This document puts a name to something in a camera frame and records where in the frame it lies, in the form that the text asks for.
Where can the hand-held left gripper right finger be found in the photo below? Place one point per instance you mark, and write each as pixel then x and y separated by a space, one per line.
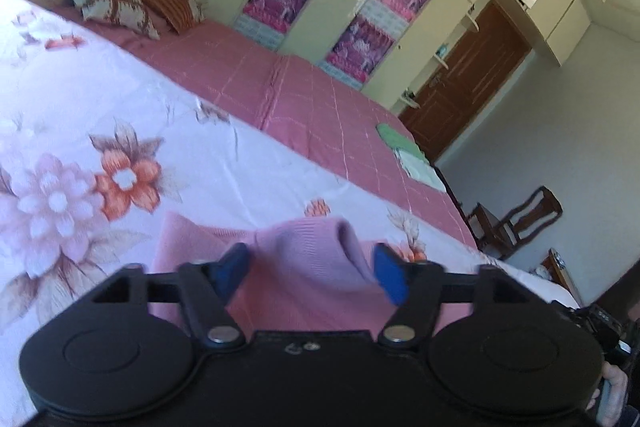
pixel 392 277

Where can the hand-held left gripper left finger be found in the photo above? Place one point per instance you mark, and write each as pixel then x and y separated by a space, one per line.
pixel 231 269

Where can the pink sweater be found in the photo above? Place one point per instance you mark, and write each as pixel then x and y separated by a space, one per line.
pixel 310 257

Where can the person's right hand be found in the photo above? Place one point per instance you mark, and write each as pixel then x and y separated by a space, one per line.
pixel 617 394

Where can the white folded cloth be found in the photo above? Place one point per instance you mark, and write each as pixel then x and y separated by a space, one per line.
pixel 420 172

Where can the dark wooden chair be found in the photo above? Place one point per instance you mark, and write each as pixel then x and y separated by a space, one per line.
pixel 520 222

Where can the green folded cloth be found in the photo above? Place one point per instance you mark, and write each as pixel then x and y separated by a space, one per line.
pixel 397 138

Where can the pink checked bedspread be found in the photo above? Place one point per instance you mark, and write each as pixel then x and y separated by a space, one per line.
pixel 310 107

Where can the white floral blanket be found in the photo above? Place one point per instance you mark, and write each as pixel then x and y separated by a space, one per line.
pixel 100 117

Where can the brown wooden door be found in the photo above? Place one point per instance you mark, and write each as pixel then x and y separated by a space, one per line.
pixel 465 82

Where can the cream corner shelves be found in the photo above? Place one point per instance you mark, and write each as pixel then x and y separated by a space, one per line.
pixel 450 52

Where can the orange striped pillow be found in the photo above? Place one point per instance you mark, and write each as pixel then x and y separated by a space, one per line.
pixel 170 4

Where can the floral patterned pillow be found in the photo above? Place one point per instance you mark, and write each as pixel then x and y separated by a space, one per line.
pixel 112 7

